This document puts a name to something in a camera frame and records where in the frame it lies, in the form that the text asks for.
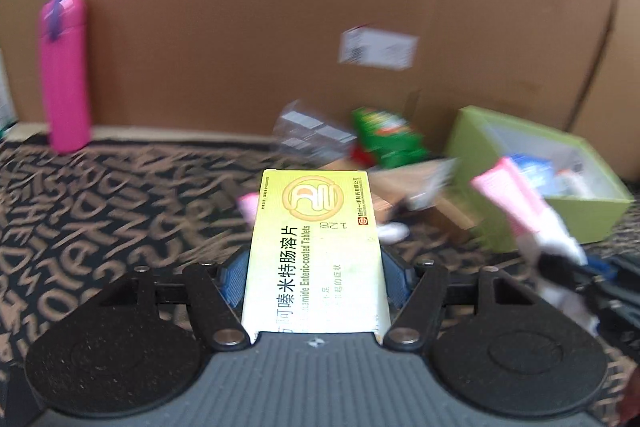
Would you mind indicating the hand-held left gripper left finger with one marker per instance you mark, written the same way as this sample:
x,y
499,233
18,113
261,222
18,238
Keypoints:
x,y
234,282

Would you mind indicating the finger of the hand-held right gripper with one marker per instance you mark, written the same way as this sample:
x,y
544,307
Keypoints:
x,y
617,317
565,267

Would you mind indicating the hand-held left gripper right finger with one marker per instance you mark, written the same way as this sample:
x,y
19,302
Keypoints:
x,y
397,282

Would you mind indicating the lime green cardboard box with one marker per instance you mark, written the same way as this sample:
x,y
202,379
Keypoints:
x,y
575,217

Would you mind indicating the yellow medicine box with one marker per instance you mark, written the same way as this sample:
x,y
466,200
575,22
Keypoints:
x,y
310,257

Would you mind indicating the pink tube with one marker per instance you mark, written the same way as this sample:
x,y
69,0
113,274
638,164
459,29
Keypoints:
x,y
247,207
510,192

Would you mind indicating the plain green box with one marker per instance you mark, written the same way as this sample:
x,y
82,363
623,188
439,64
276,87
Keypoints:
x,y
400,154

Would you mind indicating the white small bottle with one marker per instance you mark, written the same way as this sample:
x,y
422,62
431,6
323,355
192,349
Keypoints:
x,y
575,184

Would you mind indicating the brown small box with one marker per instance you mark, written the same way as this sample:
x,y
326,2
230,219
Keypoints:
x,y
390,187

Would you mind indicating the blue cube box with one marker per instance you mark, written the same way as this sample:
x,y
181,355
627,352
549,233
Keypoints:
x,y
532,174

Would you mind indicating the black patterned tablecloth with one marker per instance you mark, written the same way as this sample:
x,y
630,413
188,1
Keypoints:
x,y
125,217

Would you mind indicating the green printed box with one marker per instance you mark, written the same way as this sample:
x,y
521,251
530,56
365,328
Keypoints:
x,y
382,124

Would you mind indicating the clear plastic package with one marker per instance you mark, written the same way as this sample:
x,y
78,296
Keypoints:
x,y
312,132

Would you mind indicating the white shipping label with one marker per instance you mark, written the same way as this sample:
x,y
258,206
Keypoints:
x,y
377,48

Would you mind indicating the pink water bottle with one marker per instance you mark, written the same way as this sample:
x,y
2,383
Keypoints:
x,y
65,77

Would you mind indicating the brown cardboard sheet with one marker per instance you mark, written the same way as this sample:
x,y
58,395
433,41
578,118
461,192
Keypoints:
x,y
250,7

